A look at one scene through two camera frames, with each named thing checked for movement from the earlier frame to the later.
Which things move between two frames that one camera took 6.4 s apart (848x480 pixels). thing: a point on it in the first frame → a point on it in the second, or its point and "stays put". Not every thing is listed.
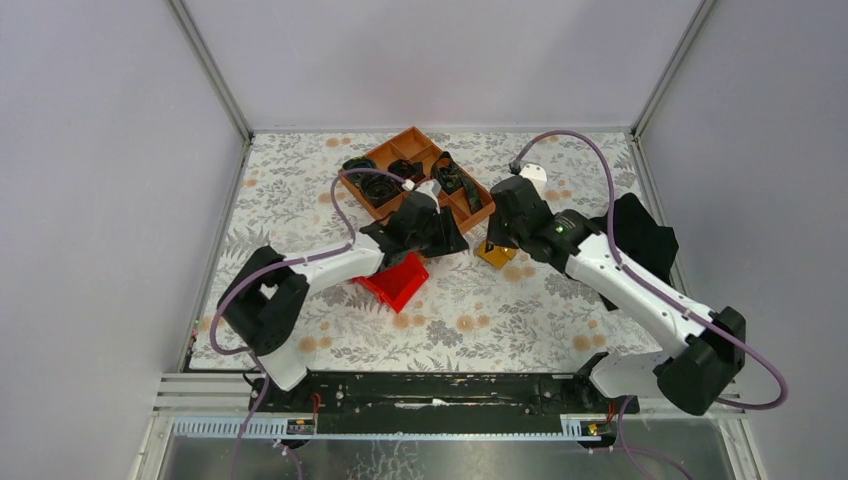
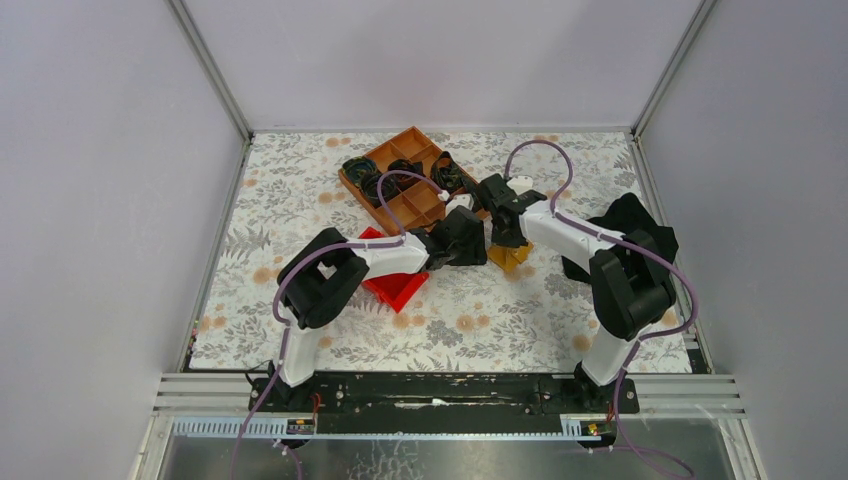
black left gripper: [449, 239] → [474, 254]
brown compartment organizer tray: [377, 180] stays put
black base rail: [440, 404] stays put
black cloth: [640, 238] stays put
